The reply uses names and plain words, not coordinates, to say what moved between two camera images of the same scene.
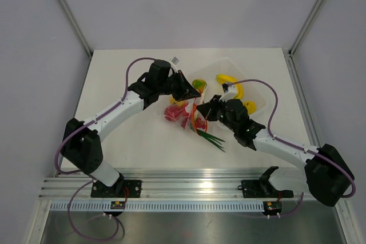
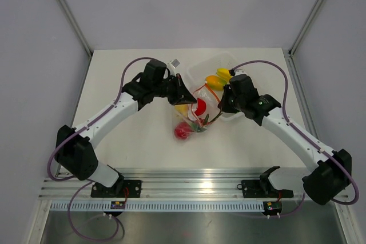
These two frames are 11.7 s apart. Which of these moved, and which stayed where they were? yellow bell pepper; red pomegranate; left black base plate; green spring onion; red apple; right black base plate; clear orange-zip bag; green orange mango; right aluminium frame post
Moved: clear orange-zip bag; green orange mango; red apple; red pomegranate; green spring onion; yellow bell pepper
Stayed: left black base plate; right aluminium frame post; right black base plate
